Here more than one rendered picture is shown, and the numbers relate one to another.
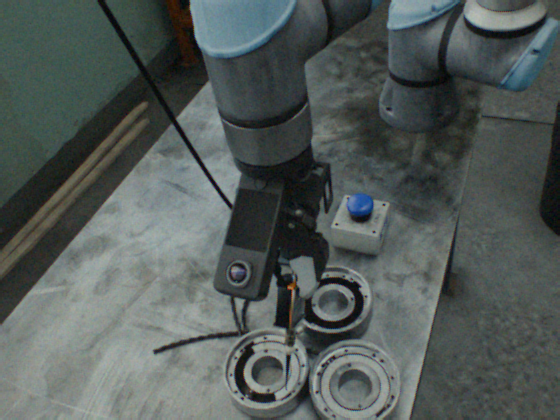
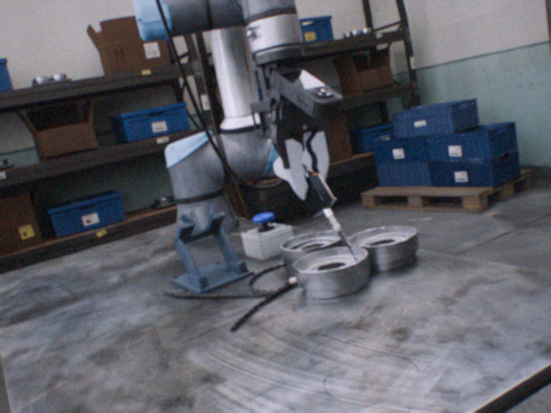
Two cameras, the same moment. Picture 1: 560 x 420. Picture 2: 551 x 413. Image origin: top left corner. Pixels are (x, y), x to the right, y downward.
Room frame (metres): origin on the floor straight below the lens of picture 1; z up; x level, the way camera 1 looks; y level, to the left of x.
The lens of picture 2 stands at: (-0.04, 0.72, 1.06)
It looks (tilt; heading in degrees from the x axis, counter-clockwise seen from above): 11 degrees down; 301
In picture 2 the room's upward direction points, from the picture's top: 12 degrees counter-clockwise
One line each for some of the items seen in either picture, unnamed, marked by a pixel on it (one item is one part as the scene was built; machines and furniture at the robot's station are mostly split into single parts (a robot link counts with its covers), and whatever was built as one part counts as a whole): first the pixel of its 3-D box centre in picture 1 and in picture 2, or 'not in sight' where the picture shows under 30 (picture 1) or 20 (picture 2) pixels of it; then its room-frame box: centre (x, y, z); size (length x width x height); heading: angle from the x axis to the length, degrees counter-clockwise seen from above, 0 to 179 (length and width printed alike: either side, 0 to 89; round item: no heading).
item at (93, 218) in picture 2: not in sight; (85, 213); (3.37, -2.08, 0.56); 0.52 x 0.38 x 0.22; 56
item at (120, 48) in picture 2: not in sight; (130, 47); (3.03, -2.61, 1.70); 0.56 x 0.36 x 0.39; 54
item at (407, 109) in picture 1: (419, 86); (204, 212); (0.80, -0.30, 0.85); 0.15 x 0.15 x 0.10
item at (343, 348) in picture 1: (354, 388); (383, 248); (0.27, -0.04, 0.82); 0.10 x 0.10 x 0.04
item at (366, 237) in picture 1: (362, 221); (266, 239); (0.52, -0.12, 0.82); 0.08 x 0.07 x 0.05; 149
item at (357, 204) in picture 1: (360, 212); (265, 227); (0.52, -0.11, 0.85); 0.04 x 0.04 x 0.05
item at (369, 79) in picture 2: not in sight; (364, 72); (1.94, -4.47, 1.19); 0.45 x 0.40 x 0.37; 54
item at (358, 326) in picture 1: (333, 305); (314, 251); (0.39, -0.04, 0.82); 0.10 x 0.10 x 0.04
